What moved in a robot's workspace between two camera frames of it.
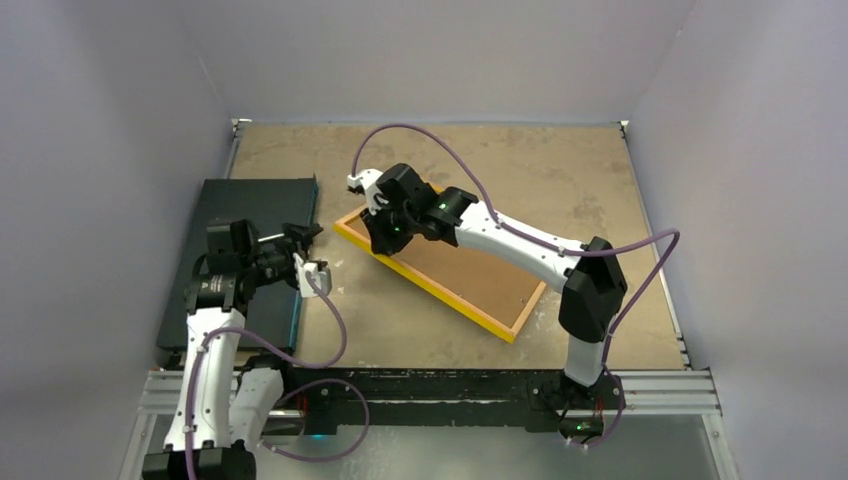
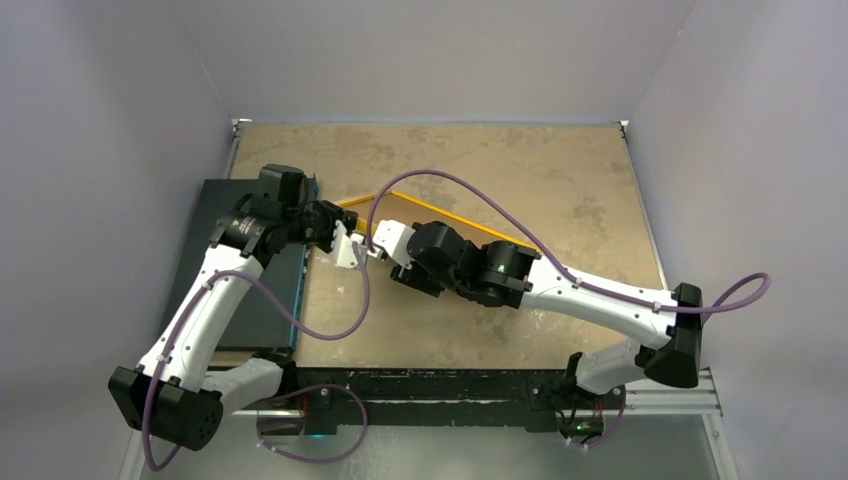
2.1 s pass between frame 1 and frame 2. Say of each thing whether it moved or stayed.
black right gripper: moved
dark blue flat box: stayed
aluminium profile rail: stayed
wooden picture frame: moved
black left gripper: moved
